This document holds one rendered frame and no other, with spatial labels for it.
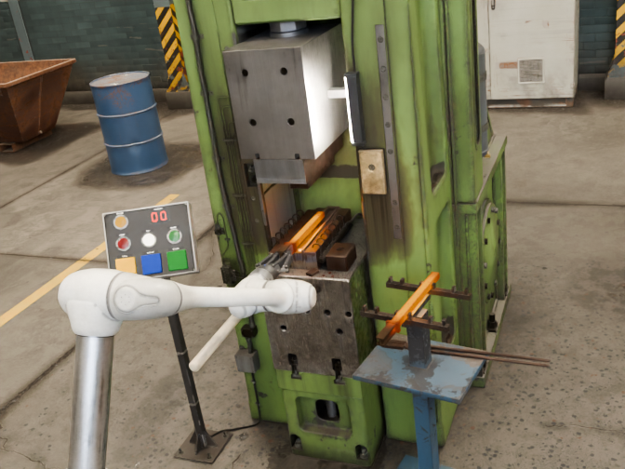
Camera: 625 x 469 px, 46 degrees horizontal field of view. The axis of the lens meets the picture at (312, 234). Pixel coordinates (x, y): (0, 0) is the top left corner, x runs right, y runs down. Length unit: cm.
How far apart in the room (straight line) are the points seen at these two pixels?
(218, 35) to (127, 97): 442
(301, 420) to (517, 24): 533
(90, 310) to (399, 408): 164
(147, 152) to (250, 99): 473
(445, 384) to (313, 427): 87
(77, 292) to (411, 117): 129
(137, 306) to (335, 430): 152
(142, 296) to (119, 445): 186
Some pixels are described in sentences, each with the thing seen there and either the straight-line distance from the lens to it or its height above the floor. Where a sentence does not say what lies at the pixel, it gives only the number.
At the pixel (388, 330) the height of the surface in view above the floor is 94.
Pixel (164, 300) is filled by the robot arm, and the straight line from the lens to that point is 199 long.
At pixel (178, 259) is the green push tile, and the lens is 291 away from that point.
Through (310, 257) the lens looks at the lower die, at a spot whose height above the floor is 97.
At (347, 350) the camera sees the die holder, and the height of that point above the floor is 60.
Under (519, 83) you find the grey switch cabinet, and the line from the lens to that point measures 786.
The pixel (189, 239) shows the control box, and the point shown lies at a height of 107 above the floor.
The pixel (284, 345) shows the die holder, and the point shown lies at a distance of 303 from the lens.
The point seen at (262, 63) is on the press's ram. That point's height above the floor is 171.
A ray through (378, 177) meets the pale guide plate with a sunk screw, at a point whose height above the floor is 125.
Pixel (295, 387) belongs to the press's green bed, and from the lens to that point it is 314.
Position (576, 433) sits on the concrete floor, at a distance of 347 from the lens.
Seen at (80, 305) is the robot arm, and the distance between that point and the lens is 207.
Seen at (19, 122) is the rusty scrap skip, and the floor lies 36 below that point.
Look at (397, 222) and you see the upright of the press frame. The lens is 281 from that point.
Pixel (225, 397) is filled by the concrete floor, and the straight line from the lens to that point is 383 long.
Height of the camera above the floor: 221
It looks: 24 degrees down
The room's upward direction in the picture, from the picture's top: 8 degrees counter-clockwise
